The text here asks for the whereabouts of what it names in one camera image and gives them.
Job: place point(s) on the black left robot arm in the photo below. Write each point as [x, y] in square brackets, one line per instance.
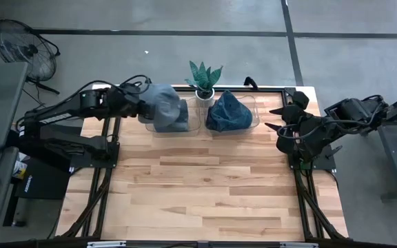
[57, 115]

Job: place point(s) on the white and yellow item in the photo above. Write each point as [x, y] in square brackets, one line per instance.
[20, 168]

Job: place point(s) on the light grey denim cap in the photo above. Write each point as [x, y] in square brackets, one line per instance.
[164, 103]

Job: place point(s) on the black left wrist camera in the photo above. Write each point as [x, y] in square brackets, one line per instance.
[127, 92]

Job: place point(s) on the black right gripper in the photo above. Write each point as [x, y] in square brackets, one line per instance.
[296, 120]

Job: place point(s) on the silver metal bracket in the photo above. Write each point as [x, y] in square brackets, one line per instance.
[298, 245]
[105, 244]

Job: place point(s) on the black metal table frame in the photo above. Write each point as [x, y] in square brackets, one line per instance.
[274, 90]

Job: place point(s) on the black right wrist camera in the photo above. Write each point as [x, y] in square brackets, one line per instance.
[300, 100]

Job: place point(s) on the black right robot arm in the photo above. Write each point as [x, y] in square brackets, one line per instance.
[353, 110]

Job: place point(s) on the white plant pot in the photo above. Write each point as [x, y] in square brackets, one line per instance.
[213, 93]

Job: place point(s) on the clear plastic bin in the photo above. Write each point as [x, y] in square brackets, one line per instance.
[195, 120]
[256, 117]

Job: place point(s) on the green snake plant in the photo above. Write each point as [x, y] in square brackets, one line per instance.
[203, 77]

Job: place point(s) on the grey metal stand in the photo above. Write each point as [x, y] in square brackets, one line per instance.
[391, 144]

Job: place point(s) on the black floor fan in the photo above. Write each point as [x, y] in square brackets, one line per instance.
[26, 48]

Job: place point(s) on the black controller box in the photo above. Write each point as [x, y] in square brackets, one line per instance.
[43, 182]

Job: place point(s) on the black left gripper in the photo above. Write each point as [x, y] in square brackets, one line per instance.
[131, 107]

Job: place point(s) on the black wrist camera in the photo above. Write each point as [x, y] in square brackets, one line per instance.
[300, 100]
[127, 92]

